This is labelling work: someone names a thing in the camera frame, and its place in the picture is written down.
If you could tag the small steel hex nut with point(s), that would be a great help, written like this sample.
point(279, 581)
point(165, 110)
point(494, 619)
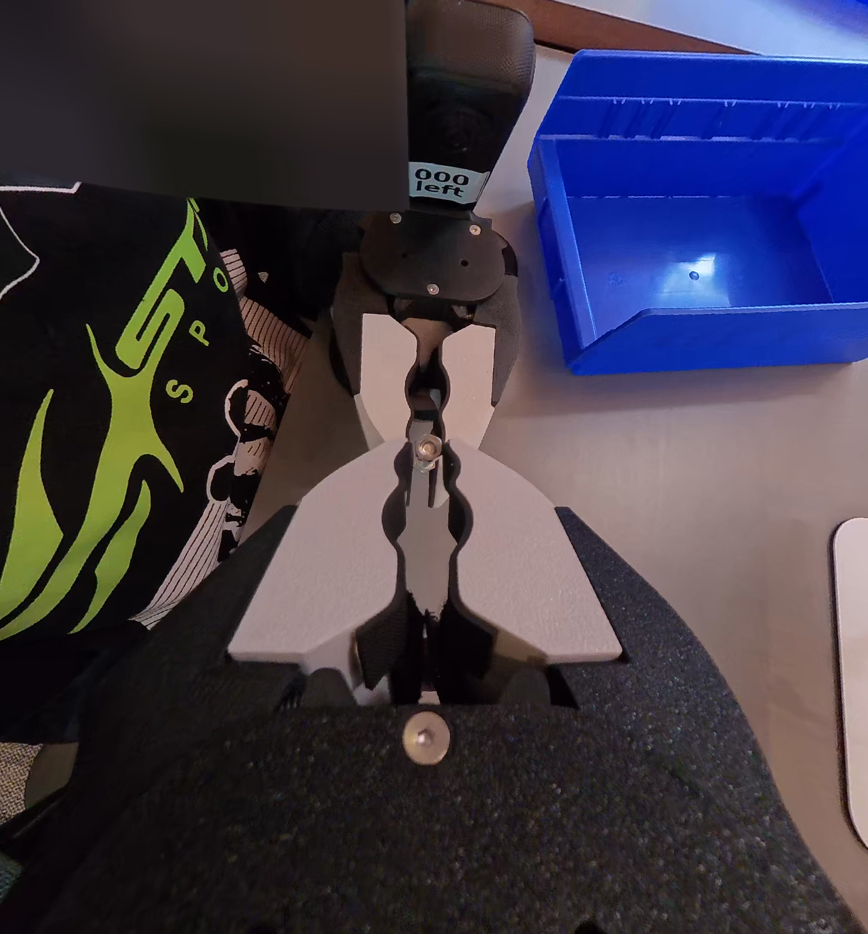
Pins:
point(425, 464)

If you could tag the person's black printed shirt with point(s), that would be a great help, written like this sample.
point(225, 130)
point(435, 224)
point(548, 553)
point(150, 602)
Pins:
point(62, 408)

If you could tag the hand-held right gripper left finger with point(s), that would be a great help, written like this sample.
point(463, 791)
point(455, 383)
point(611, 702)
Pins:
point(317, 576)

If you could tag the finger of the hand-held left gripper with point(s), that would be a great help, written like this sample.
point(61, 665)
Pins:
point(383, 372)
point(474, 372)

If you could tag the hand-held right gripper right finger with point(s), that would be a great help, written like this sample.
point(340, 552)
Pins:
point(528, 576)

